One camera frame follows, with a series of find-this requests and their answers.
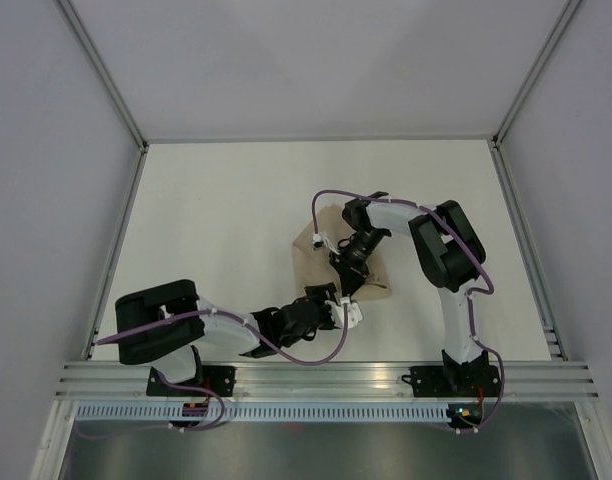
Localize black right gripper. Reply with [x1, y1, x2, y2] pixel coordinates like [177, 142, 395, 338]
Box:
[329, 228, 387, 299]

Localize beige cloth napkin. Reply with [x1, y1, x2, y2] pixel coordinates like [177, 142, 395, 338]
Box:
[291, 205, 392, 302]

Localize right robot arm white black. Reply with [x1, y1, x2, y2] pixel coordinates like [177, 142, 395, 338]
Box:
[329, 192, 504, 398]

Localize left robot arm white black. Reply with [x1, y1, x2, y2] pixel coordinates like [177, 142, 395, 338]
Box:
[111, 279, 350, 397]

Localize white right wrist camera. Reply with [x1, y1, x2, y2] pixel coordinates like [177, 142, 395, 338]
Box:
[311, 231, 339, 254]

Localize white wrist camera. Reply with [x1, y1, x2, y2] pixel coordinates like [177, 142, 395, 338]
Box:
[325, 296, 363, 329]
[311, 231, 339, 254]

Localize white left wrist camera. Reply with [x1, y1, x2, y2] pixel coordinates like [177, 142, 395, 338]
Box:
[325, 296, 363, 329]

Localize aluminium front rail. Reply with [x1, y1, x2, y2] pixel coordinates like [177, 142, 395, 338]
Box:
[54, 361, 599, 402]

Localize white slotted cable duct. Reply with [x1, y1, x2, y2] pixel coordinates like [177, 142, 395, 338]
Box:
[76, 401, 449, 423]

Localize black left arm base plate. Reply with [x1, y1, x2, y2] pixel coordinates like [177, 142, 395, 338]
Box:
[146, 365, 236, 398]

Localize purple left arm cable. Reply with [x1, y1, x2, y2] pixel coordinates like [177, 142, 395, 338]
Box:
[75, 299, 351, 441]

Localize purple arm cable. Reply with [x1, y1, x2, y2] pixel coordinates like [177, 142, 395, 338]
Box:
[75, 299, 351, 441]
[310, 189, 505, 401]

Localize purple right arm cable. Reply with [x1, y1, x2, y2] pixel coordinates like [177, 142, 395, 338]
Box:
[310, 189, 505, 401]

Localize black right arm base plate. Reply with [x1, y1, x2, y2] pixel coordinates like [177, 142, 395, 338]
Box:
[401, 365, 502, 399]

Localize right aluminium frame post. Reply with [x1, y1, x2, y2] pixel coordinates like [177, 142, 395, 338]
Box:
[490, 0, 585, 148]

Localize aluminium frame post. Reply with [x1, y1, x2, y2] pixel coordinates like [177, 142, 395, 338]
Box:
[54, 0, 148, 152]
[490, 0, 585, 148]

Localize left aluminium frame post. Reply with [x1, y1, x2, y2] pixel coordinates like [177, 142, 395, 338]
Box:
[54, 0, 148, 152]

